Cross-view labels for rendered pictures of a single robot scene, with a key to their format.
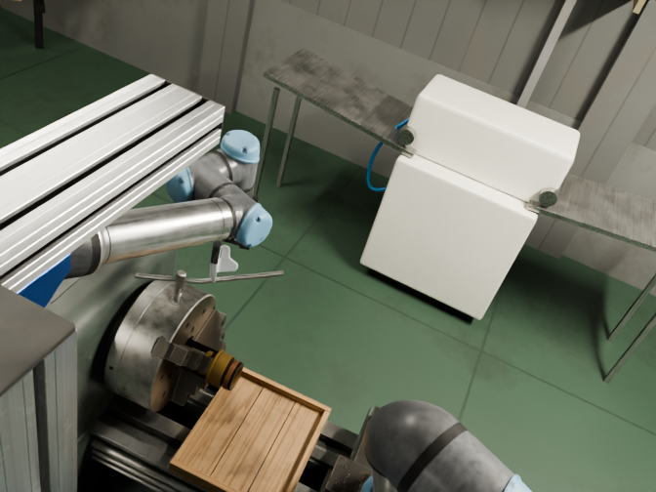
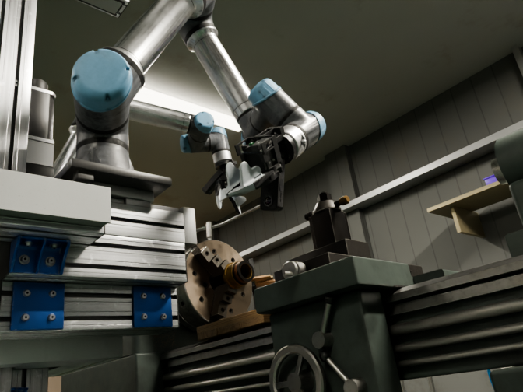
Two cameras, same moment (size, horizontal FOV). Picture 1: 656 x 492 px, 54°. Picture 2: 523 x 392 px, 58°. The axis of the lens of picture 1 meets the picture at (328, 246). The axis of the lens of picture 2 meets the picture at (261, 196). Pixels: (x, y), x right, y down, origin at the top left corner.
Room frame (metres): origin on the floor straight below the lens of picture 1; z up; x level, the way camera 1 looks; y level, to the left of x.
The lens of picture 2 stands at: (-0.24, -0.84, 0.70)
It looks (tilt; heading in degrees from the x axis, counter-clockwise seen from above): 22 degrees up; 34
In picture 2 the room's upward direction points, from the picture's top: 8 degrees counter-clockwise
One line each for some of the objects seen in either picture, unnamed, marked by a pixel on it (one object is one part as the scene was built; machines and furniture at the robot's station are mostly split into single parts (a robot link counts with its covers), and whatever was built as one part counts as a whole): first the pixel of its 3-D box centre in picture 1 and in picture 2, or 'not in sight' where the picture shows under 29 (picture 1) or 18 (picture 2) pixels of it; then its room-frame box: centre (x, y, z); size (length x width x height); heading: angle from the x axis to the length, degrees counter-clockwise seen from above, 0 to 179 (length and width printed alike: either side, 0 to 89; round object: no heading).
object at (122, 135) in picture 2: not in sight; (103, 123); (0.35, -0.02, 1.33); 0.13 x 0.12 x 0.14; 54
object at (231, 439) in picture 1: (255, 437); (272, 324); (1.01, 0.03, 0.89); 0.36 x 0.30 x 0.04; 170
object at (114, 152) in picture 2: not in sight; (103, 168); (0.36, -0.02, 1.21); 0.15 x 0.15 x 0.10
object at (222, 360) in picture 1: (220, 369); (237, 274); (1.03, 0.16, 1.08); 0.09 x 0.09 x 0.09; 80
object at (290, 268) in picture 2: not in sight; (290, 270); (0.69, -0.27, 0.95); 0.07 x 0.04 x 0.04; 170
